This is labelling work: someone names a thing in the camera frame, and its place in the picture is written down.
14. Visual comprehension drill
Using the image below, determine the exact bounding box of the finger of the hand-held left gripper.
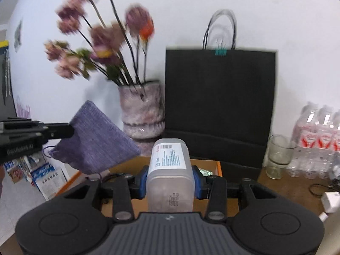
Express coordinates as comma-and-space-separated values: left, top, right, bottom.
42, 122, 75, 140

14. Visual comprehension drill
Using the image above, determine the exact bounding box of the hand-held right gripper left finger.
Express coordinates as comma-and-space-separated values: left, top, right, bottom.
64, 165, 149, 223

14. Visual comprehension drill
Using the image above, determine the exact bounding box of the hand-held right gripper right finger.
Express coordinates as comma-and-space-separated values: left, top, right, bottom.
191, 165, 278, 223

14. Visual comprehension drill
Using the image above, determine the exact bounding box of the red orange cardboard box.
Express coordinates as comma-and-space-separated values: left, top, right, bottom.
54, 155, 223, 218

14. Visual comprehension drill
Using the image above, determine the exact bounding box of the clear plastic container white label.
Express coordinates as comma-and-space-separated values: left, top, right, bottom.
146, 138, 196, 213

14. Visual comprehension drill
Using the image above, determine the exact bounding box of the purple knit pouch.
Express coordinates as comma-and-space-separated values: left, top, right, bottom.
44, 100, 141, 174

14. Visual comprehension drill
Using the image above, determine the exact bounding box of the blue white paper packet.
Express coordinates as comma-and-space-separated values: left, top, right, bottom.
32, 165, 67, 201
4, 156, 43, 184

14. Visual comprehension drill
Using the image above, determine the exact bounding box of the pink translucent wrapping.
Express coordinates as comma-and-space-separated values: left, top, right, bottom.
16, 96, 31, 119

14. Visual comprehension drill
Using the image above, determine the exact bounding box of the dark grey panel yellow strip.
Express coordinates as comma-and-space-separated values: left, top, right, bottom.
0, 41, 18, 120

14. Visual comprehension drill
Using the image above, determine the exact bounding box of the pink mottled ceramic vase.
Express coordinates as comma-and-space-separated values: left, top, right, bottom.
118, 80, 166, 140

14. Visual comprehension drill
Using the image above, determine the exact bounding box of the clear glass cup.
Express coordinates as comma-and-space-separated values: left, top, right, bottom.
268, 135, 298, 165
266, 159, 288, 180

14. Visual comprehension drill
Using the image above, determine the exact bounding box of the black paper bag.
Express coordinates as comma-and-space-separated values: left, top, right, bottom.
164, 9, 278, 181

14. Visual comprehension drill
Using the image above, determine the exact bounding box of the wooden desk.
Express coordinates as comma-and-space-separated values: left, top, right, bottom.
0, 154, 340, 255

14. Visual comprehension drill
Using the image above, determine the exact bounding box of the dried pink flower bouquet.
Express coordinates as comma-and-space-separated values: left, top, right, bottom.
44, 0, 155, 87

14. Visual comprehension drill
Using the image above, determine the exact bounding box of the pack of water bottles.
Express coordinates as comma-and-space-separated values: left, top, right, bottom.
287, 101, 340, 180

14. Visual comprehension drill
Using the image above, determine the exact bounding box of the white power adapter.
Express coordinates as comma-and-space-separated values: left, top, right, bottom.
320, 191, 340, 214

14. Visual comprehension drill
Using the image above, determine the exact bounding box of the small wall picture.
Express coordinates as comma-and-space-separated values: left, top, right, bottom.
14, 20, 24, 52

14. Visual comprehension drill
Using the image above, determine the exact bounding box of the black cable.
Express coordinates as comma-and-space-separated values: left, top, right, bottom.
309, 183, 340, 198

